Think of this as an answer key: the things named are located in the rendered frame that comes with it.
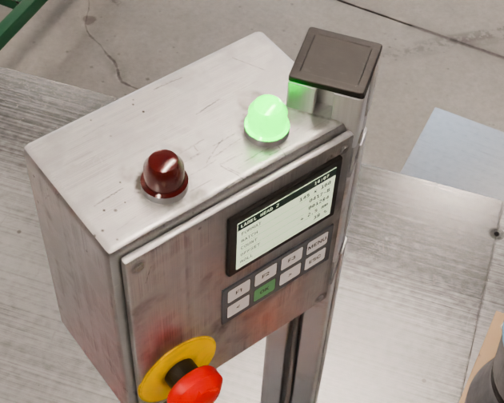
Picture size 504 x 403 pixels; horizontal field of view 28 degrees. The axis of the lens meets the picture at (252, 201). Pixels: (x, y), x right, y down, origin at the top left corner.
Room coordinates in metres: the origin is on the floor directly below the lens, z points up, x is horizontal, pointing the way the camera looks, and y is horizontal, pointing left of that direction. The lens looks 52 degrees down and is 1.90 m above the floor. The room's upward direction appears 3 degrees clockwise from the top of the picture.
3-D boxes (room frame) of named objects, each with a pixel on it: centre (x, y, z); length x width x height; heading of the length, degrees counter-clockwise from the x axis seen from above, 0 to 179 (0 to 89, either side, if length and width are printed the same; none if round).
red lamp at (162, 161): (0.34, 0.05, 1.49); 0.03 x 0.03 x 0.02
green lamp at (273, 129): (0.39, -0.01, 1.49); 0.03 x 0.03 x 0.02
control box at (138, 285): (0.38, 0.03, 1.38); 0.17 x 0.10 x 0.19; 129
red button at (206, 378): (0.30, 0.03, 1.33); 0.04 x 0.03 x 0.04; 129
